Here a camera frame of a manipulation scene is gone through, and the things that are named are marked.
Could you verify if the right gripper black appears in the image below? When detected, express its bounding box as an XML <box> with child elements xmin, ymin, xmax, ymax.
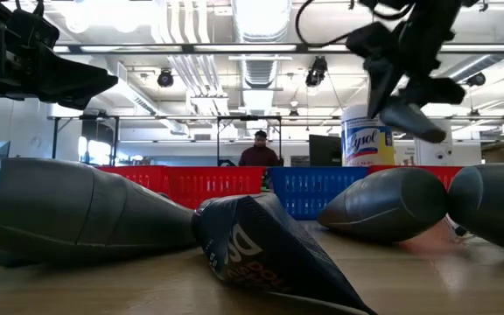
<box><xmin>365</xmin><ymin>0</ymin><xmax>466</xmax><ymax>119</ymax></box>

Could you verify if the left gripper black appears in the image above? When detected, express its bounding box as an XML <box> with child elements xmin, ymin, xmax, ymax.
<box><xmin>0</xmin><ymin>25</ymin><xmax>119</xmax><ymax>110</ymax></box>

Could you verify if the black ceiling spotlight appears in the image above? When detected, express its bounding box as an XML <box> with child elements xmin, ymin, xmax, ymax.
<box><xmin>157</xmin><ymin>67</ymin><xmax>175</xmax><ymax>88</ymax></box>
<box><xmin>304</xmin><ymin>55</ymin><xmax>328</xmax><ymax>88</ymax></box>
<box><xmin>465</xmin><ymin>72</ymin><xmax>487</xmax><ymax>88</ymax></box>

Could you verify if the white printed box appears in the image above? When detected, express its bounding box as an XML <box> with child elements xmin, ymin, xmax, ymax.
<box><xmin>413</xmin><ymin>126</ymin><xmax>454</xmax><ymax>167</ymax></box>

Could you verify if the Lysol wipes canister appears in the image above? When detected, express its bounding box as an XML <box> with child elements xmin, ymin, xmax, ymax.
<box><xmin>340</xmin><ymin>103</ymin><xmax>396</xmax><ymax>167</ymax></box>

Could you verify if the red plastic slotted basket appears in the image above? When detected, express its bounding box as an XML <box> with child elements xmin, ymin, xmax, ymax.
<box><xmin>96</xmin><ymin>164</ymin><xmax>170</xmax><ymax>196</ymax></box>
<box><xmin>164</xmin><ymin>165</ymin><xmax>266</xmax><ymax>210</ymax></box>
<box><xmin>367</xmin><ymin>164</ymin><xmax>464</xmax><ymax>192</ymax></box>

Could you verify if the black computer monitor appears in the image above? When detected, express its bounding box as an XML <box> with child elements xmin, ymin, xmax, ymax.
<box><xmin>308</xmin><ymin>134</ymin><xmax>343</xmax><ymax>168</ymax></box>

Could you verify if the blue plastic slotted basket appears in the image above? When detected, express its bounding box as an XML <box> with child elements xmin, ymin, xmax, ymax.
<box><xmin>269</xmin><ymin>165</ymin><xmax>370</xmax><ymax>221</ymax></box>

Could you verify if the person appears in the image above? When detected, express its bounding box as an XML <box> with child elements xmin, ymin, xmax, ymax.
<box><xmin>237</xmin><ymin>129</ymin><xmax>282</xmax><ymax>168</ymax></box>

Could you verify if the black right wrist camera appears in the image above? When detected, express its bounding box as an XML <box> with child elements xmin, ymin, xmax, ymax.
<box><xmin>346</xmin><ymin>22</ymin><xmax>396</xmax><ymax>59</ymax></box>

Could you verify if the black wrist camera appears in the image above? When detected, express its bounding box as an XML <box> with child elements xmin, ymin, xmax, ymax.
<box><xmin>346</xmin><ymin>22</ymin><xmax>396</xmax><ymax>59</ymax></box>
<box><xmin>5</xmin><ymin>9</ymin><xmax>61</xmax><ymax>50</ymax></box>

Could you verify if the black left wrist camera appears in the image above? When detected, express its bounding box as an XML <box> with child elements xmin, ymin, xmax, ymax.
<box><xmin>5</xmin><ymin>9</ymin><xmax>61</xmax><ymax>50</ymax></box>

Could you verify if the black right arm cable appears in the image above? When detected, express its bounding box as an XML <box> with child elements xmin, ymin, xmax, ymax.
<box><xmin>294</xmin><ymin>0</ymin><xmax>369</xmax><ymax>49</ymax></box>

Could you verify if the silver ventilation duct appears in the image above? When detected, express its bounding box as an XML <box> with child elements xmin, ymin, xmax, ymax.
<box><xmin>232</xmin><ymin>0</ymin><xmax>292</xmax><ymax>116</ymax></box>

